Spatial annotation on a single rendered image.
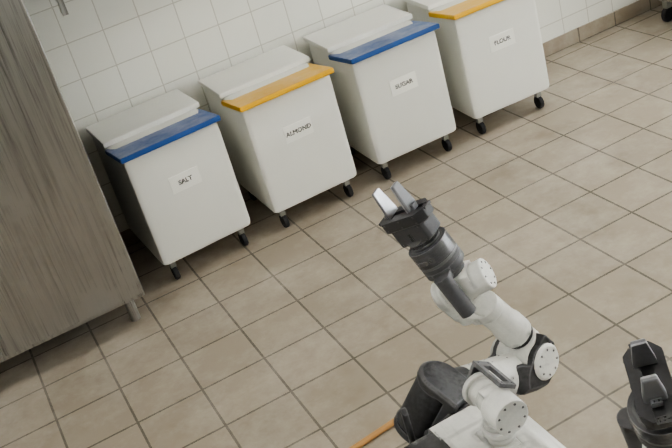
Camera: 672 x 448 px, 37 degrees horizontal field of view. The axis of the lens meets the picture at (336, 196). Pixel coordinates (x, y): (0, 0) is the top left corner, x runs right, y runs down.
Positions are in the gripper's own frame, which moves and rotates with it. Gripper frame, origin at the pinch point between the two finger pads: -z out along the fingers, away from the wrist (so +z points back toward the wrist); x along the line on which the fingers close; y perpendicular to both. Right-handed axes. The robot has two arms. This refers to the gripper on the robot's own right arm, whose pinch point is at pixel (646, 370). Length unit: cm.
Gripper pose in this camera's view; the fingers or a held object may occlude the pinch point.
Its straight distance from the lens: 141.8
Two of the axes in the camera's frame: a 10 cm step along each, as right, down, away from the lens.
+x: -0.6, -7.6, 6.4
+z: 3.8, 5.8, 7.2
